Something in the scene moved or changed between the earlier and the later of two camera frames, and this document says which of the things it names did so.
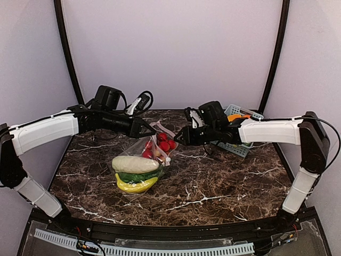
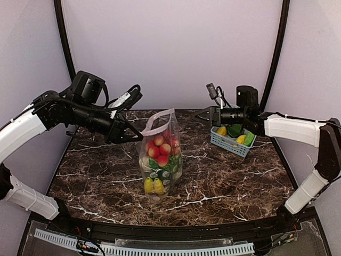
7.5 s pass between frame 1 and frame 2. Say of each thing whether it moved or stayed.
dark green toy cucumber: moved
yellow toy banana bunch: moved
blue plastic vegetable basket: stayed
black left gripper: moved
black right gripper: moved
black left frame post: stayed
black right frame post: stayed
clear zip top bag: moved
